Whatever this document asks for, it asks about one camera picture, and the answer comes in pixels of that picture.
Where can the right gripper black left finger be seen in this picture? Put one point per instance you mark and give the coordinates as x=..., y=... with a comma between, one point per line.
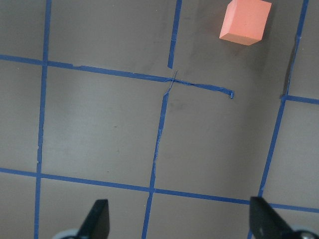
x=97, y=223

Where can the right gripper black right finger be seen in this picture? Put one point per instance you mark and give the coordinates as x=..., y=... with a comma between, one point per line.
x=265, y=222

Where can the orange foam cube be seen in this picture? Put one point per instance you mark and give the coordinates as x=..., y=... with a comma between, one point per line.
x=245, y=20

